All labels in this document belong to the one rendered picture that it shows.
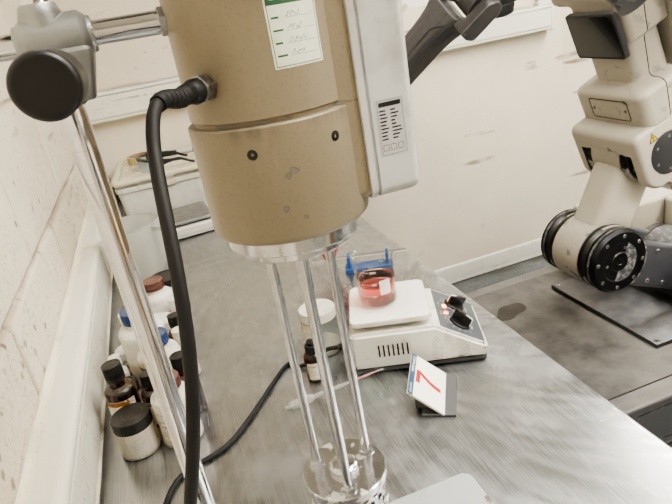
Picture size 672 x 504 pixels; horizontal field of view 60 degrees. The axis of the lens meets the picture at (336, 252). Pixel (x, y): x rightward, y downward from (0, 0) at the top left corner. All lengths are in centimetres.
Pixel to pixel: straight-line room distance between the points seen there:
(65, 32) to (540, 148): 259
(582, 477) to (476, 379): 21
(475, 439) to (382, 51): 54
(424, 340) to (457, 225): 184
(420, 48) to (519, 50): 174
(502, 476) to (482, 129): 205
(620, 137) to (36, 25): 135
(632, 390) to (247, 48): 131
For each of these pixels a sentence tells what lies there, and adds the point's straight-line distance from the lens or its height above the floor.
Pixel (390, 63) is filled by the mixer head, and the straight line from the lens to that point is 35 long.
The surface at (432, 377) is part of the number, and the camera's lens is 84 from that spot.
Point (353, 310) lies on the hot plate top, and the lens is 88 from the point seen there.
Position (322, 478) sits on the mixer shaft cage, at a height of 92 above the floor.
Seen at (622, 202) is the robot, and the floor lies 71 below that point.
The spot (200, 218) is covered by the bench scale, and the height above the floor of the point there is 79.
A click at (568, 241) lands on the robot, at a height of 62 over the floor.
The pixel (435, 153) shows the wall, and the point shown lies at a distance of 253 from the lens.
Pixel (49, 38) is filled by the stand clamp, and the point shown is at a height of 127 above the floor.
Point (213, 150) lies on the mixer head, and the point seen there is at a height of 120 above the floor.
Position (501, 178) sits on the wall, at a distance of 273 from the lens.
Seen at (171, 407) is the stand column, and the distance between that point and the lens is 42.
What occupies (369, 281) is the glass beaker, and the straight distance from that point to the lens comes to 85.
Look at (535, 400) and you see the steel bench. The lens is 83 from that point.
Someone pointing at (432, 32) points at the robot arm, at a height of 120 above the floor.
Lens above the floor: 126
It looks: 23 degrees down
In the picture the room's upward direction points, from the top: 10 degrees counter-clockwise
